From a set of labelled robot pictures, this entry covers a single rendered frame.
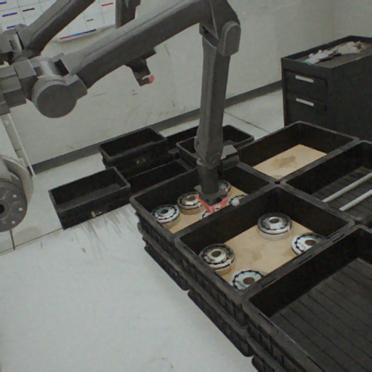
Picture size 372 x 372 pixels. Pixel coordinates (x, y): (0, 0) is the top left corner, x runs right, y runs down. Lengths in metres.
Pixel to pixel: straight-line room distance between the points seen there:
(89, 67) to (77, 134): 3.33
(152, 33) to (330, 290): 0.74
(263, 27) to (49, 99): 4.13
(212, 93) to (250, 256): 0.48
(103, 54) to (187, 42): 3.54
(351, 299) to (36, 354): 0.87
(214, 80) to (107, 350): 0.78
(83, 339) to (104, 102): 3.10
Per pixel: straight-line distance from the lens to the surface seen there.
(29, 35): 1.29
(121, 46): 0.83
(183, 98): 4.42
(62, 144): 4.14
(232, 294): 0.96
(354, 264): 1.18
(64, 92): 0.81
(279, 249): 1.21
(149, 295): 1.33
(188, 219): 1.38
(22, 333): 1.41
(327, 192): 1.46
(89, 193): 2.44
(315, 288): 1.11
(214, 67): 0.97
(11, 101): 0.82
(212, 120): 1.07
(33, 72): 0.82
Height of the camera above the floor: 1.62
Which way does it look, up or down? 30 degrees down
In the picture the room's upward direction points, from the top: 11 degrees counter-clockwise
